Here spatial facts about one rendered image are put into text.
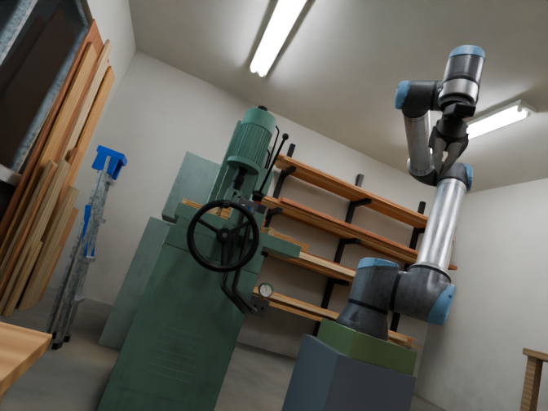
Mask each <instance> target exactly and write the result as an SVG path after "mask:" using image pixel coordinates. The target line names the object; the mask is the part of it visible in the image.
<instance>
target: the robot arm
mask: <svg viewBox="0 0 548 411"><path fill-rule="evenodd" d="M447 62H448V63H447V66H446V69H445V72H444V78H443V81H411V80H408V81H402V82H400V83H399V85H398V87H397V90H396V97H395V108H396V109H398V110H400V109H401V112H402V113H403V118H404V128H405V134H406V139H407V145H408V150H409V159H408V162H407V168H408V172H409V173H410V175H411V176H412V177H413V178H415V179H416V180H417V181H419V182H421V183H424V184H426V185H430V186H434V187H437V189H436V192H435V197H434V201H433V203H432V207H431V212H430V214H429V218H428V220H427V224H426V229H425V232H424V235H423V238H422V243H421V246H420V249H419V252H418V257H417V260H416V263H415V264H414V265H411V266H410V267H409V268H408V271H407V272H402V271H400V266H399V265H398V264H397V263H393V262H391V261H388V260H385V259H376V258H363V259H361V260H360V262H359V264H358V267H357V269H356V274H355V277H354V280H353V283H352V286H351V292H350V294H349V298H348V300H347V305H346V306H345V307H344V308H343V310H342V311H341V313H340V314H339V316H338V318H337V320H336V323H338V324H340V325H343V326H346V327H347V328H350V329H354V330H358V331H359V332H361V333H363V334H368V335H370V336H372V337H375V338H379V339H381V340H384V341H387V340H388V336H389V334H388V327H387V315H388V312H389V310H390V311H393V312H397V313H400V314H402V315H405V316H409V317H412V318H415V319H418V320H422V321H425V322H426V323H431V324H434V325H443V324H444V323H445V321H446V320H447V317H448V314H449V310H450V307H451V304H452V301H453V296H454V294H455V290H456V286H455V285H453V284H451V277H450V276H449V274H448V273H447V271H448V267H449V261H450V257H451V253H452V249H453V243H454V239H455V236H456V232H457V226H458V221H459V218H460V214H461V210H462V204H463V200H464V196H465V193H466V192H467V191H470V190H471V184H472V175H473V168H472V166H471V165H468V164H464V163H456V162H455V161H456V160H457V159H458V158H459V157H460V156H461V155H462V153H463V152H464V151H465V150H466V148H467V146H468V144H469V136H470V134H468V133H467V129H468V128H469V126H468V125H467V124H466V122H464V121H463V120H462V119H464V118H468V117H473V116H474V114H475V110H476V105H477V103H478V100H479V91H480V81H481V75H482V70H483V66H484V62H485V53H484V50H483V49H482V48H480V47H478V46H473V45H465V46H459V47H457V48H455V49H454V50H453V51H452V52H451V53H450V55H449V57H448V59H447ZM430 111H441V112H442V113H443V114H442V117H441V119H439V120H437V122H436V124H435V125H434V126H433V127H432V131H430ZM443 151H445V152H448V156H447V157H446V158H445V160H444V161H442V158H443V157H444V155H443Z"/></svg>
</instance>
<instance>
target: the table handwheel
mask: <svg viewBox="0 0 548 411"><path fill-rule="evenodd" d="M226 201H228V202H229V203H230V206H229V207H232V208H234V209H236V210H239V211H240V212H241V213H242V214H243V215H244V216H245V217H246V218H247V219H248V221H246V222H244V223H243V224H241V225H239V226H237V227H235V228H233V229H231V230H230V229H228V228H220V229H219V230H218V229H217V228H215V227H214V226H212V225H210V224H208V223H207V222H206V221H204V220H203V219H201V216H202V215H203V214H204V213H205V212H206V211H208V210H211V209H213V208H215V207H220V206H223V203H224V202H226ZM197 222H199V223H201V224H203V225H204V226H206V227H208V228H209V229H210V230H212V231H213V232H215V233H216V241H218V242H220V243H222V245H221V265H216V264H213V263H210V262H208V261H207V260H205V259H204V258H203V257H202V256H201V255H200V254H199V252H198V250H197V248H196V246H195V242H194V230H195V227H196V224H197ZM249 224H251V227H252V230H253V241H252V245H251V247H250V250H249V252H248V253H247V254H246V256H245V257H244V258H243V259H241V260H240V261H238V262H236V263H234V264H230V265H225V251H226V243H227V242H229V241H230V240H231V239H232V234H233V233H234V232H236V231H238V230H240V229H241V228H243V227H245V226H247V225H249ZM259 239H260V233H259V226H258V223H257V220H256V218H255V217H254V215H253V214H252V213H251V212H250V211H249V210H248V209H247V208H246V207H245V206H243V205H242V204H240V203H238V202H236V201H231V200H216V201H211V202H209V203H206V204H205V205H203V206H202V207H201V208H199V209H198V210H197V211H196V212H195V214H194V215H193V216H192V218H191V219H190V222H189V224H188V229H187V244H188V249H189V251H190V253H191V255H192V257H193V258H194V259H195V260H196V261H197V262H198V263H199V264H200V265H201V266H202V267H204V268H206V269H208V270H211V271H213V272H233V271H235V270H237V269H240V268H241V267H244V266H245V265H246V264H247V263H248V262H249V261H250V260H251V259H252V258H253V257H254V255H255V253H256V251H257V249H258V247H259Z"/></svg>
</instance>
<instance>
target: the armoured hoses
mask: <svg viewBox="0 0 548 411"><path fill-rule="evenodd" d="M255 211H256V208H254V207H251V209H250V212H251V213H252V214H253V215H254V214H255ZM238 218H239V219H238V221H237V225H236V226H239V225H241V224H243V223H242V222H243V220H244V215H243V214H242V213H241V212H240V215H239V217H238ZM251 228H252V227H251V224H249V225H247V226H246V230H245V235H244V238H243V242H242V246H241V251H240V254H239V255H240V256H239V259H238V261H240V260H241V259H243V258H244V257H245V252H246V249H247V248H246V247H247V245H248V240H249V238H250V231H251ZM240 232H241V229H240V230H238V231H236V232H234V236H233V239H232V243H231V246H230V247H231V248H230V250H229V252H228V258H227V262H226V263H225V265H230V264H231V263H232V258H233V256H234V253H235V249H236V244H237V241H238V238H239V235H240ZM241 269H242V267H241V268H240V269H237V270H236V271H235V275H234V279H233V283H232V292H231V291H230V290H229V288H228V287H227V286H226V282H227V278H228V273H229V272H223V275H222V279H221V282H220V285H221V286H220V287H221V290H222V291H223V292H224V293H225V294H226V295H227V296H228V297H229V299H230V300H231V301H232V302H233V303H234V304H235V305H236V306H237V307H238V309H239V310H240V311H241V313H242V314H245V313H246V312H247V308H248V310H249V311H250V312H251V313H252V314H255V313H256V312H257V309H256V308H255V307H254V306H253V305H251V303H250V302H249V301H248V300H247V299H246V298H245V297H244V296H243V295H242V294H241V292H240V291H239V290H238V288H237V285H238V283H239V282H238V281H239V280H240V279H239V278H240V274H241ZM235 296H236V297H235ZM237 298H238V299H239V300H240V301H241V302H242V303H243V304H244V305H243V304H242V303H241V302H240V301H239V300H238V299H237Z"/></svg>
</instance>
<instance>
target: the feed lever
mask: <svg viewBox="0 0 548 411"><path fill-rule="evenodd" d="M288 138H289V135H288V134H287V133H284V134H283V135H282V139H283V140H282V142H281V145H280V147H279V148H278V150H277V153H276V155H275V157H274V159H273V161H272V164H271V166H270V168H269V170H268V172H267V175H266V177H265V179H264V181H263V184H262V186H261V188H260V189H259V191H256V190H255V191H254V194H253V196H252V201H254V202H256V201H259V202H261V201H262V199H263V193H262V192H261V191H262V190H263V187H264V185H265V183H266V181H267V178H268V176H269V175H270V173H271V170H272V167H273V166H274V164H275V162H276V159H277V157H278V155H279V153H280V151H281V148H282V146H283V144H284V142H285V141H286V140H287V139H288Z"/></svg>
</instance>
